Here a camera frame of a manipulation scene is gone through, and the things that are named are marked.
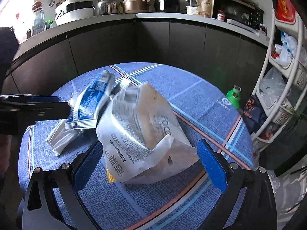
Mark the black air fryer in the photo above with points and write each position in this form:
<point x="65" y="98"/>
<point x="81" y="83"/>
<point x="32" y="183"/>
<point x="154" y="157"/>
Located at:
<point x="167" y="6"/>

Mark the glass jar red lid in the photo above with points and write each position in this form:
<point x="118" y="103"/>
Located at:
<point x="38" y="24"/>

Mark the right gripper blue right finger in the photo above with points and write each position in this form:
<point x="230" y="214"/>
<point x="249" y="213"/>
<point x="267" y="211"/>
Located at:
<point x="213" y="164"/>

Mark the white printed plastic bag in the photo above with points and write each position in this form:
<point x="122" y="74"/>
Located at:
<point x="141" y="137"/>

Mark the yellow snack wrapper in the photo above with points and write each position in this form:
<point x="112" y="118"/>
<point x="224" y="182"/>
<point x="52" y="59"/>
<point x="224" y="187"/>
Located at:
<point x="110" y="178"/>

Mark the white black multicooker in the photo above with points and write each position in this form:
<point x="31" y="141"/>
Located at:
<point x="72" y="10"/>

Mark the red gift bag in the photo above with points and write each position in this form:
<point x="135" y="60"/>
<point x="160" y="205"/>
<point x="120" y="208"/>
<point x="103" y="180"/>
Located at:
<point x="285" y="11"/>

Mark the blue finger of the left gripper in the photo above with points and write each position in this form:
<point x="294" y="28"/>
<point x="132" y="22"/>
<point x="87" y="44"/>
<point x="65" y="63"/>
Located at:
<point x="42" y="99"/>
<point x="45" y="112"/>

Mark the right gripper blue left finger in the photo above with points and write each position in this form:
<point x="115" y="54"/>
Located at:
<point x="84" y="165"/>

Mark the bronze rice cooker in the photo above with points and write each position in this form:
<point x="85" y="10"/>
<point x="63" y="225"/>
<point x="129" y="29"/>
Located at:
<point x="135" y="6"/>

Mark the small red lid jar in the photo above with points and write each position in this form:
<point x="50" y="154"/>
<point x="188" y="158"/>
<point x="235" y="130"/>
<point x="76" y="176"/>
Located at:
<point x="220" y="15"/>

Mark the green thermos bottle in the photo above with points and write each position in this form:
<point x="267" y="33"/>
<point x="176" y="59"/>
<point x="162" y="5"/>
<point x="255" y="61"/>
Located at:
<point x="234" y="96"/>

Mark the brown paper food pouch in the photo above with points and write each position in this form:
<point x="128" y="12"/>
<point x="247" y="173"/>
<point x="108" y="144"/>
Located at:
<point x="205" y="8"/>

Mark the black toaster oven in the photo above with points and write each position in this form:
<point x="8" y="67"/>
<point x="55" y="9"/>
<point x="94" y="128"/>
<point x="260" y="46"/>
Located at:
<point x="240" y="11"/>

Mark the white plastic wrapper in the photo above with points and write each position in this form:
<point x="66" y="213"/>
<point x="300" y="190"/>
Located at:
<point x="60" y="137"/>

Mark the white tiered storage rack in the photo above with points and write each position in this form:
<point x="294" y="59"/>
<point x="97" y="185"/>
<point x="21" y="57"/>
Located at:
<point x="280" y="112"/>

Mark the navy blue shopping bag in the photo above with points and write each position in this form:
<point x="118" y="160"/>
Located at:
<point x="253" y="115"/>

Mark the blue white snack bag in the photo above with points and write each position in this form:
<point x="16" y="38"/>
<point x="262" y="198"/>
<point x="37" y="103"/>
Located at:
<point x="89" y="103"/>

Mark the steel kettle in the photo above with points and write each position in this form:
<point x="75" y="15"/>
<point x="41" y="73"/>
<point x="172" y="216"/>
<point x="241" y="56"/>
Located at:
<point x="107" y="7"/>

